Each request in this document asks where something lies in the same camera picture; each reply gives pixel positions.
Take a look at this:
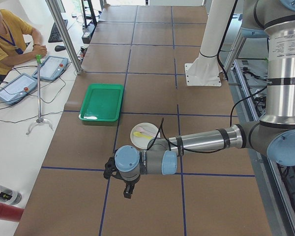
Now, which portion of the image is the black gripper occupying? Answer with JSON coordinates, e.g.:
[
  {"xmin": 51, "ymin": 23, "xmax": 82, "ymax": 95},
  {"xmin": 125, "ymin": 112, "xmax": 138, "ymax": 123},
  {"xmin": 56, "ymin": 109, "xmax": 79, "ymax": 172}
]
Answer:
[{"xmin": 123, "ymin": 178, "xmax": 139, "ymax": 199}]

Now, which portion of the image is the yellow plastic spoon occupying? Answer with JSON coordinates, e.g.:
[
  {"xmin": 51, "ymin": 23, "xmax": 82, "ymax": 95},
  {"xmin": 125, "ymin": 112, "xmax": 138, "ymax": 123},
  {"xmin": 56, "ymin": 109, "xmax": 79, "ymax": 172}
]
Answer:
[{"xmin": 133, "ymin": 131, "xmax": 153, "ymax": 140}]

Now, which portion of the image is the white round plate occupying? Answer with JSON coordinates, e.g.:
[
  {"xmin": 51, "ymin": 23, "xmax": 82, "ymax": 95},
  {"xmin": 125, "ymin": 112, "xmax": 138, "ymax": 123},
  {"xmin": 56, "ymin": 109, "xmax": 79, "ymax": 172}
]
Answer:
[{"xmin": 130, "ymin": 122, "xmax": 160, "ymax": 149}]

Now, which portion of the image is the pink plastic spoon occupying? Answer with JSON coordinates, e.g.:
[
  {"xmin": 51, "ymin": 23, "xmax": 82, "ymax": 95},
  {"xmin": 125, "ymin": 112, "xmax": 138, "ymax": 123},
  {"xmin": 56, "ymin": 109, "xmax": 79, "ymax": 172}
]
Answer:
[{"xmin": 136, "ymin": 126, "xmax": 156, "ymax": 136}]

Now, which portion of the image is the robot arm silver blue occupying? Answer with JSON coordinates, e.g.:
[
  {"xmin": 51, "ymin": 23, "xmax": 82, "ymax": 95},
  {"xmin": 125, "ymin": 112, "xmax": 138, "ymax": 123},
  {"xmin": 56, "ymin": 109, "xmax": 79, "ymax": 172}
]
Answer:
[{"xmin": 104, "ymin": 0, "xmax": 295, "ymax": 198}]

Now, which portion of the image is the green plastic tray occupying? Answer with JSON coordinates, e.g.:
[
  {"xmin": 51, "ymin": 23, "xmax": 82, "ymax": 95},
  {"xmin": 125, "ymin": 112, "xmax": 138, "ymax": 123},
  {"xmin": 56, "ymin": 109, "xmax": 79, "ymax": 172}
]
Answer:
[{"xmin": 79, "ymin": 84, "xmax": 124, "ymax": 126}]

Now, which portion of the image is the clear water bottle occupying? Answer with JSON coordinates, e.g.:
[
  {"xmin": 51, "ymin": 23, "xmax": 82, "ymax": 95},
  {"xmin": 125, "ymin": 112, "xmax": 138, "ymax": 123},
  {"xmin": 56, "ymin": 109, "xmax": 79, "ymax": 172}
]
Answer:
[{"xmin": 0, "ymin": 185, "xmax": 22, "ymax": 206}]

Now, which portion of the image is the red bottle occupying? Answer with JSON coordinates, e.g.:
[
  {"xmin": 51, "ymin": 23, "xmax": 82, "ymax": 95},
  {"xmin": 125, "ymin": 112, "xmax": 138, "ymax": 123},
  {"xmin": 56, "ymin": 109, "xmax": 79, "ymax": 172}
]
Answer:
[{"xmin": 0, "ymin": 203, "xmax": 24, "ymax": 222}]

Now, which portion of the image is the far teach pendant tablet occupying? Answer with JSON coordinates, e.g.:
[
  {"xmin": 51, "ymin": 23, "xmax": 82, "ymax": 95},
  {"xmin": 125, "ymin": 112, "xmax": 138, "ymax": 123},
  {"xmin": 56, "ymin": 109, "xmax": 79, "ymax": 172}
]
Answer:
[{"xmin": 36, "ymin": 55, "xmax": 68, "ymax": 82}]

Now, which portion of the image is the teach pendant tablet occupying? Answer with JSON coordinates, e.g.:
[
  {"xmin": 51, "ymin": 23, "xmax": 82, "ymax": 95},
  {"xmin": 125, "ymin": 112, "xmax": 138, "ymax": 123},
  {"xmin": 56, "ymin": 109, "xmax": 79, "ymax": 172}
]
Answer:
[
  {"xmin": 36, "ymin": 55, "xmax": 68, "ymax": 82},
  {"xmin": 0, "ymin": 73, "xmax": 37, "ymax": 105}
]

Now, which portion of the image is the near teach pendant tablet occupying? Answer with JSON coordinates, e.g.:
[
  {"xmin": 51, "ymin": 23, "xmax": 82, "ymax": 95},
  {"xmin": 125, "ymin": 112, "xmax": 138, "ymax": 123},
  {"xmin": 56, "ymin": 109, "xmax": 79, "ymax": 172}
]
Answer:
[{"xmin": 0, "ymin": 73, "xmax": 37, "ymax": 105}]

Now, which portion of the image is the black computer mouse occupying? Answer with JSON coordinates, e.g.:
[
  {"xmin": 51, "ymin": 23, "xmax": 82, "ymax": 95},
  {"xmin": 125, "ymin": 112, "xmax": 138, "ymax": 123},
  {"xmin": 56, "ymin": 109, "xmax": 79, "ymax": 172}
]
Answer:
[{"xmin": 54, "ymin": 45, "xmax": 66, "ymax": 52}]

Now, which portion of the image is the black keyboard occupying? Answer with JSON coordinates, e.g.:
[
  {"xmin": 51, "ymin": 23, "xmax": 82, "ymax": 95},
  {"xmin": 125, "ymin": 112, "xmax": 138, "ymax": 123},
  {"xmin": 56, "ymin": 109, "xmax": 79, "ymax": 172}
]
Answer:
[{"xmin": 48, "ymin": 23, "xmax": 62, "ymax": 43}]

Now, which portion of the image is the person in yellow shirt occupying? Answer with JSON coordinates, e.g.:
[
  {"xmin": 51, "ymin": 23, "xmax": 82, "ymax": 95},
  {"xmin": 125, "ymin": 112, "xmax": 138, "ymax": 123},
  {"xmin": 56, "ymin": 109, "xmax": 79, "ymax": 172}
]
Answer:
[{"xmin": 0, "ymin": 9, "xmax": 47, "ymax": 82}]

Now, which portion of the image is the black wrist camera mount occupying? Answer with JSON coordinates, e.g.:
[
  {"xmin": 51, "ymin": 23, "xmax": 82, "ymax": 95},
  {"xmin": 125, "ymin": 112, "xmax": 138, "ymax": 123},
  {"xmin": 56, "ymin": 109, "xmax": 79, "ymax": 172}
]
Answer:
[{"xmin": 103, "ymin": 157, "xmax": 123, "ymax": 180}]

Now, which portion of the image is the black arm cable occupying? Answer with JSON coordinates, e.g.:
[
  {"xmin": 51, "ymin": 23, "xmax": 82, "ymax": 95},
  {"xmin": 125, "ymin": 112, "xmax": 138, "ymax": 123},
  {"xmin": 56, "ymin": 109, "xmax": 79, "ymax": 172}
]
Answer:
[{"xmin": 146, "ymin": 118, "xmax": 238, "ymax": 158}]

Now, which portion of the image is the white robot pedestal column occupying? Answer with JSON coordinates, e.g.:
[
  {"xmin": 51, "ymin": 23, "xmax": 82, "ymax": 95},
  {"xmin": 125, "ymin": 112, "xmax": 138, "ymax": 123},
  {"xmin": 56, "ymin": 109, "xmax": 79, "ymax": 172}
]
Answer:
[{"xmin": 185, "ymin": 0, "xmax": 237, "ymax": 87}]

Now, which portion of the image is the metal grabber stick green handle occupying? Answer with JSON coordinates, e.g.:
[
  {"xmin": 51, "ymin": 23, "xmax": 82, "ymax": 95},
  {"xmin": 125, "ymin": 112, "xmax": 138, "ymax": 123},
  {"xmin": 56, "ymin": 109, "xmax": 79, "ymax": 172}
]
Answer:
[{"xmin": 26, "ymin": 55, "xmax": 53, "ymax": 135}]

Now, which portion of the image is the aluminium frame post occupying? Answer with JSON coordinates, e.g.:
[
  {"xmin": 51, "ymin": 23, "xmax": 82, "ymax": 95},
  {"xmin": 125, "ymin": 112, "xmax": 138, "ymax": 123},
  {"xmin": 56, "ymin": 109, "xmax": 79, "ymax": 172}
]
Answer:
[{"xmin": 45, "ymin": 0, "xmax": 82, "ymax": 75}]

